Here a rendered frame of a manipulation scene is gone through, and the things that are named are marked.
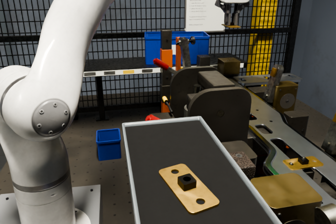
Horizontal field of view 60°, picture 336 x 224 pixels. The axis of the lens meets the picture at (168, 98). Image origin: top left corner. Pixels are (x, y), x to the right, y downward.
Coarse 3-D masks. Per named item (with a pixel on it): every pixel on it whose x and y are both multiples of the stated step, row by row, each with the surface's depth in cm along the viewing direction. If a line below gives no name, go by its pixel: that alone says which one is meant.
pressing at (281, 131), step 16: (256, 96) 107; (256, 112) 93; (272, 112) 93; (256, 128) 83; (272, 128) 83; (288, 128) 83; (272, 144) 74; (288, 144) 74; (304, 144) 74; (272, 160) 67; (320, 160) 68; (304, 176) 62; (320, 192) 57
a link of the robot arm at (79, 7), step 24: (72, 0) 56; (96, 0) 58; (48, 24) 56; (72, 24) 56; (96, 24) 60; (48, 48) 54; (72, 48) 56; (48, 72) 52; (72, 72) 56; (24, 96) 50; (48, 96) 51; (72, 96) 55; (24, 120) 50; (48, 120) 51; (72, 120) 57
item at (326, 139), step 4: (332, 120) 73; (332, 124) 74; (328, 128) 75; (332, 128) 74; (328, 132) 75; (332, 132) 73; (328, 136) 74; (332, 136) 73; (324, 140) 76; (328, 140) 74; (332, 140) 73; (324, 144) 75; (328, 144) 74; (332, 144) 73; (324, 148) 75; (328, 148) 74; (332, 148) 73; (328, 152) 74; (332, 152) 73
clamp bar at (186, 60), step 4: (192, 36) 98; (180, 40) 98; (184, 40) 97; (188, 40) 98; (192, 40) 98; (176, 44) 98; (180, 44) 98; (184, 44) 97; (192, 44) 99; (180, 48) 101; (184, 48) 98; (188, 48) 98; (184, 52) 98; (188, 52) 99; (184, 56) 99; (188, 56) 99; (184, 60) 99; (188, 60) 100; (184, 64) 100; (188, 64) 100
